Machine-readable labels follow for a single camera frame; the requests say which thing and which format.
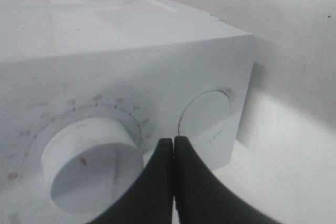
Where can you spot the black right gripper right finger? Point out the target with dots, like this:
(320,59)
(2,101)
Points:
(201,198)

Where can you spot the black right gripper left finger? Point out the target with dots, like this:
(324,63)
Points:
(150,198)

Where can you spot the white timer knob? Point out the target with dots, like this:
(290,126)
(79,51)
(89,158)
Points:
(89,165)

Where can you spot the round door release button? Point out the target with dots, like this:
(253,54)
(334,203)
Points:
(204,117)

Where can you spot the white microwave oven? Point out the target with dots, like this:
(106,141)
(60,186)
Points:
(139,62)

